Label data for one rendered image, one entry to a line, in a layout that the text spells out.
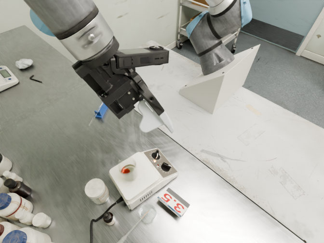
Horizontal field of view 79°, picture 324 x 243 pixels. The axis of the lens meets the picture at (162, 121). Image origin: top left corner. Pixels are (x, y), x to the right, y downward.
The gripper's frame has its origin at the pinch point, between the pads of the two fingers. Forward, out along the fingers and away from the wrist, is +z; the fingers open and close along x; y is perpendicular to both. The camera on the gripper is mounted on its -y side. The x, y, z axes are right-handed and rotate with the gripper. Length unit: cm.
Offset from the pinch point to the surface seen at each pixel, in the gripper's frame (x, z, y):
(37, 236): -4.3, 8.9, 43.8
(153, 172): -3.1, 20.3, 11.4
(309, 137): 11, 54, -45
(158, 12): -190, 53, -97
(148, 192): -0.5, 22.9, 16.3
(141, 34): -188, 60, -66
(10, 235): -4.8, 3.2, 45.6
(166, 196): 1.7, 28.2, 13.4
